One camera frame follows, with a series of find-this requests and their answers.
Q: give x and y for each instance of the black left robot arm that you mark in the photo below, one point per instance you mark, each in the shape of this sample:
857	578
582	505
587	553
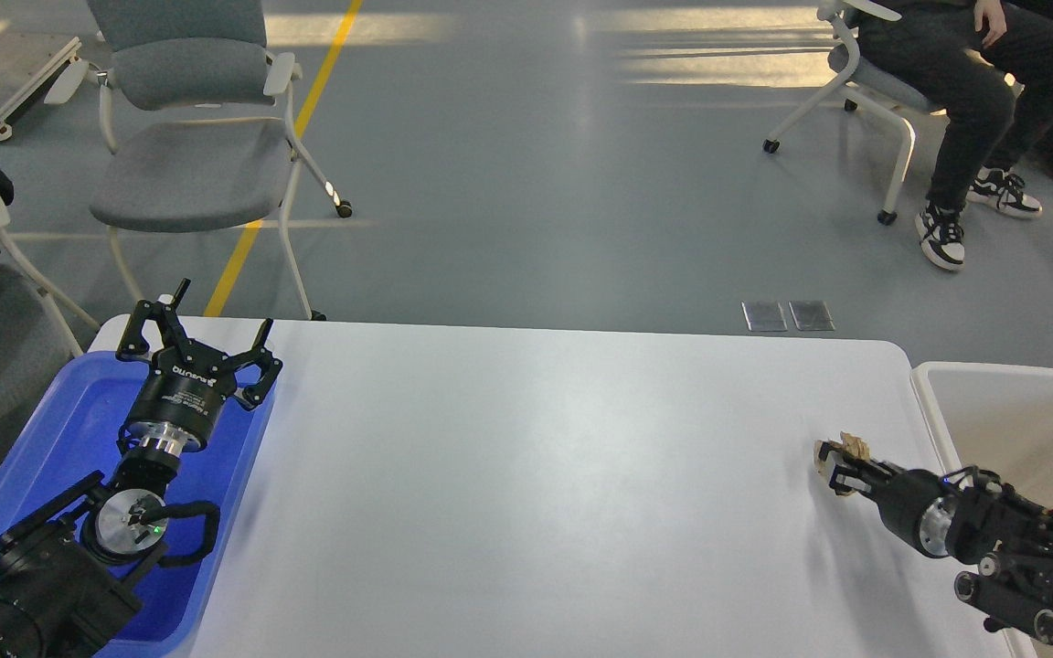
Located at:
117	500

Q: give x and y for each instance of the blue plastic tray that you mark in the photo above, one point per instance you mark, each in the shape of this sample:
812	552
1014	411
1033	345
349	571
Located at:
73	432

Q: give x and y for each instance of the right floor outlet plate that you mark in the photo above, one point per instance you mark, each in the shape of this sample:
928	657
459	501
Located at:
811	316

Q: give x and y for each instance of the white plastic bin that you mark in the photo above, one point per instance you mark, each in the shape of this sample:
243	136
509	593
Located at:
995	416

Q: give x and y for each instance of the grey office chair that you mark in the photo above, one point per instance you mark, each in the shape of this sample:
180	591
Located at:
193	176

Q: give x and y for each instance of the left floor outlet plate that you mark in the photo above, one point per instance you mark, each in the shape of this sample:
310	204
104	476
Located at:
764	317

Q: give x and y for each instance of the brown paper ball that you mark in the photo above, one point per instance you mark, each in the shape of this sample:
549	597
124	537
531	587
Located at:
841	463

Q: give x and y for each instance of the white grey chair right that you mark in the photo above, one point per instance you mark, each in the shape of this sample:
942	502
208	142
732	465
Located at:
861	85

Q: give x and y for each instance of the floor outlet plate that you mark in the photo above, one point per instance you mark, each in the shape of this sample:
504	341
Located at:
811	316
764	317

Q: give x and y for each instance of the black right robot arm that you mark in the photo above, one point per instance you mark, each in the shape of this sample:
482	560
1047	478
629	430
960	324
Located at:
1004	539

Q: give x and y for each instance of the white chair at left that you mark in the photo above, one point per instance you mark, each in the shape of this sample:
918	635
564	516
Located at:
53	300

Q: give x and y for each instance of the seated person black trousers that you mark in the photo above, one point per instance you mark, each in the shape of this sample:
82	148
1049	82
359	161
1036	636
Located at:
989	64

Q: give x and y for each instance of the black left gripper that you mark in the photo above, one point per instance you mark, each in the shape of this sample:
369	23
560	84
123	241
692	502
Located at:
181	393

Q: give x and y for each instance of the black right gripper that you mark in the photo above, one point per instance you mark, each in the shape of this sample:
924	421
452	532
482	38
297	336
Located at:
916	505

